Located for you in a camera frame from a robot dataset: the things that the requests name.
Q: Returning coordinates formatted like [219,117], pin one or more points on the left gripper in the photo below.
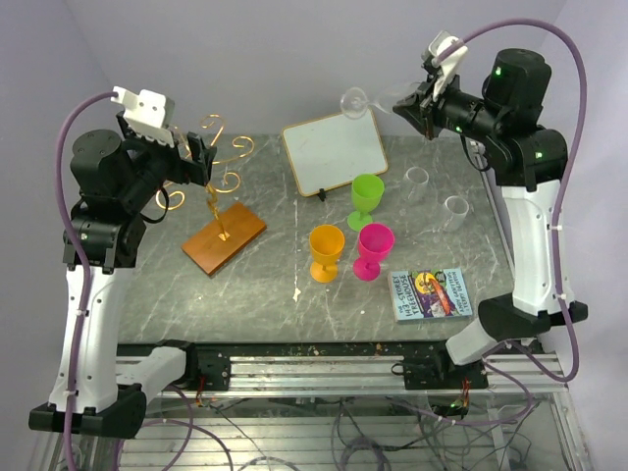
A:
[198,169]

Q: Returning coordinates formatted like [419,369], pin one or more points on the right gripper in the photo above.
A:
[424,114]

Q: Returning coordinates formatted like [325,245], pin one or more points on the clear wine glass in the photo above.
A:
[414,184]
[455,210]
[355,103]

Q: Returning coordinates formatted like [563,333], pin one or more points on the pink plastic wine glass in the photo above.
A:
[375,242]

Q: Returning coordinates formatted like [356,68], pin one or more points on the orange plastic wine glass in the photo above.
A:
[326,244]

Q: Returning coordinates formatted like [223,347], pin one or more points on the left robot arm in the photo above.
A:
[117,174]

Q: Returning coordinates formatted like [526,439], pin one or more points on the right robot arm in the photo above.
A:
[530,164]

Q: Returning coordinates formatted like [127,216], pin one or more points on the green plastic wine glass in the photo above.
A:
[366,194]

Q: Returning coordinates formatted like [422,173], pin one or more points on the treehouse children's book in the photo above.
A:
[425,295]

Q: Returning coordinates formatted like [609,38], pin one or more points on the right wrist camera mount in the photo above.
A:
[444,55]

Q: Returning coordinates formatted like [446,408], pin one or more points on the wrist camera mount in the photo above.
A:
[148,113]
[444,55]

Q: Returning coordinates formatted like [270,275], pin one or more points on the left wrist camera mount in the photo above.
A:
[148,113]

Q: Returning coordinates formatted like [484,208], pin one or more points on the gold wire glass rack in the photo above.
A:
[231,230]

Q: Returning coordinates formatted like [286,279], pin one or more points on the small whiteboard wooden frame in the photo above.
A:
[331,152]

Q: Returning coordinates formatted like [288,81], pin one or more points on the aluminium rail frame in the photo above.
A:
[354,406]

